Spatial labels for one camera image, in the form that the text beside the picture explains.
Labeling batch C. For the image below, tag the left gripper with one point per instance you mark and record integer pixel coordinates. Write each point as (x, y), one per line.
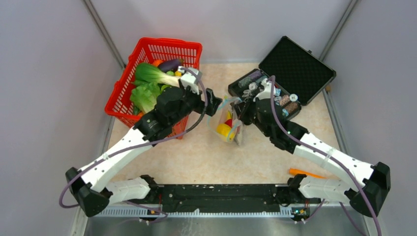
(212, 102)

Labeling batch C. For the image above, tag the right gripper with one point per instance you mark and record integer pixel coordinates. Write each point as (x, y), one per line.
(242, 107)

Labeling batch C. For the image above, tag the clear zip top bag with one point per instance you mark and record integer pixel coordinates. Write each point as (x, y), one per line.
(224, 112)

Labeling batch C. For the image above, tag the red pomegranate toy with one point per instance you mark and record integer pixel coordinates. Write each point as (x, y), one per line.
(229, 122)

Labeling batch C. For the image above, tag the yellow bell pepper toy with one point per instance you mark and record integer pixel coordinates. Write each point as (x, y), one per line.
(225, 132)

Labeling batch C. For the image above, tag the purple eggplant toy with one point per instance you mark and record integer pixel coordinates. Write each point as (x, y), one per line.
(170, 65)

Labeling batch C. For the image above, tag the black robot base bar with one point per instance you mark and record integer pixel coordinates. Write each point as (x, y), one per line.
(224, 198)

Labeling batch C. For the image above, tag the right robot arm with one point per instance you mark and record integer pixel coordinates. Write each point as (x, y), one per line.
(362, 185)

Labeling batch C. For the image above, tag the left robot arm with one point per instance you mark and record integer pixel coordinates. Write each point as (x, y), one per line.
(91, 185)

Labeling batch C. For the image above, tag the black poker chip case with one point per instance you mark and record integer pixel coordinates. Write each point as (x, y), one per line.
(299, 76)

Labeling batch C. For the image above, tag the orange toy carrot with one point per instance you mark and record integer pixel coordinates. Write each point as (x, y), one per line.
(294, 172)

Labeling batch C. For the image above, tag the green lettuce toy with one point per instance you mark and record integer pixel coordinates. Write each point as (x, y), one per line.
(144, 96)

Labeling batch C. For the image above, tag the orange fruit toy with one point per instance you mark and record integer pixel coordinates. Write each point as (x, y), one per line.
(157, 62)

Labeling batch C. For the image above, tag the green bok choy toy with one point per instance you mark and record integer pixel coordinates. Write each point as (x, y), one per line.
(146, 73)

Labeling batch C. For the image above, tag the red plastic basket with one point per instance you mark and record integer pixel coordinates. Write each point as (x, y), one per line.
(148, 50)

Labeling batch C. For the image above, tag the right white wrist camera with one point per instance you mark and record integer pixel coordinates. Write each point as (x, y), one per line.
(267, 92)

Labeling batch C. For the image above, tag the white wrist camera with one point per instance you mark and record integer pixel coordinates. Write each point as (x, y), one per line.
(267, 92)
(190, 78)

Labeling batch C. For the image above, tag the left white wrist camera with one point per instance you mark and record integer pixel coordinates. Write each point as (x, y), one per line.
(190, 78)

